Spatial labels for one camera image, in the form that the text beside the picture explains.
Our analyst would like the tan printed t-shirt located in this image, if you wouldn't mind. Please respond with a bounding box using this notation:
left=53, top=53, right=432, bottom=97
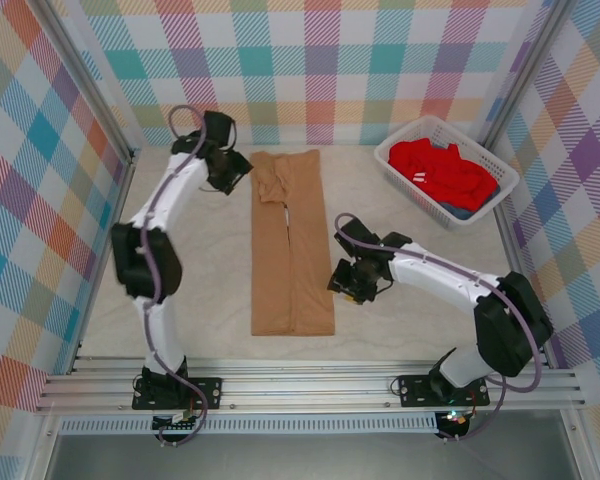
left=249, top=148, right=338, bottom=338

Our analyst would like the red t-shirt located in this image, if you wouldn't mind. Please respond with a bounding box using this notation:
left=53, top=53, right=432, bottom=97
left=388, top=139, right=500, bottom=211

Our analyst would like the small controller board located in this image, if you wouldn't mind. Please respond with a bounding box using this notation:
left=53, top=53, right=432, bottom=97
left=152, top=413, right=201, bottom=434
left=438, top=409, right=470, bottom=435

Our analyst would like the white plastic laundry basket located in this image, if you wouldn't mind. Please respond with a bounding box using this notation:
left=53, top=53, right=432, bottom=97
left=373, top=115, right=521, bottom=231

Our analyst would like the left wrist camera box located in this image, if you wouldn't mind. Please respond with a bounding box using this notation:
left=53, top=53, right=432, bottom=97
left=202, top=111, right=236, bottom=150

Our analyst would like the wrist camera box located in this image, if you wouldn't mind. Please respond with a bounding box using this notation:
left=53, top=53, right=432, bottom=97
left=202, top=111, right=236, bottom=150
left=334, top=217, right=377, bottom=254

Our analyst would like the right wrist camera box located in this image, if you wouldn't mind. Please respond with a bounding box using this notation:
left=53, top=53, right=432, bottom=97
left=334, top=217, right=377, bottom=254

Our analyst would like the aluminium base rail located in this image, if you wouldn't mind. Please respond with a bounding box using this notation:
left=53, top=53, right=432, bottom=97
left=34, top=354, right=589, bottom=414

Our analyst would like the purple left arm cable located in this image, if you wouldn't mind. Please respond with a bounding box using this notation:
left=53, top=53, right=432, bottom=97
left=140, top=104, right=239, bottom=447

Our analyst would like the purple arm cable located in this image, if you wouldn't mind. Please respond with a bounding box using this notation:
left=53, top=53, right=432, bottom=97
left=140, top=104, right=239, bottom=447
left=333, top=211, right=542, bottom=444

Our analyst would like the white slotted cable duct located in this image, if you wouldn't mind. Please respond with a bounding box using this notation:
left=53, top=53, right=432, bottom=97
left=59, top=412, right=439, bottom=435

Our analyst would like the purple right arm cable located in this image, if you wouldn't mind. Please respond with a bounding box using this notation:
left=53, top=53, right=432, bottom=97
left=333, top=211, right=542, bottom=444

